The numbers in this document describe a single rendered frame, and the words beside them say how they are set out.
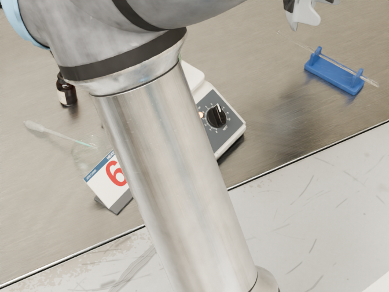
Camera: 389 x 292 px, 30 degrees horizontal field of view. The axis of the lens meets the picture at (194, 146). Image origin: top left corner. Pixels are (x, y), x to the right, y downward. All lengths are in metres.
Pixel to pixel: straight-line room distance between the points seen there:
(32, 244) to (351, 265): 0.45
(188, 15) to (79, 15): 0.09
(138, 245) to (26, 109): 0.31
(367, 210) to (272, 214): 0.14
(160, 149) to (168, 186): 0.04
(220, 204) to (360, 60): 0.66
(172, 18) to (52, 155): 0.63
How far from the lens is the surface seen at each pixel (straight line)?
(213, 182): 0.66
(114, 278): 1.02
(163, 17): 0.54
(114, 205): 1.07
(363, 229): 1.08
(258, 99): 1.20
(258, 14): 1.34
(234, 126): 1.12
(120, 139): 0.63
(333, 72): 1.24
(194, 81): 1.10
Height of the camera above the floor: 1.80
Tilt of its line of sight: 53 degrees down
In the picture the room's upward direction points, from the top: straight up
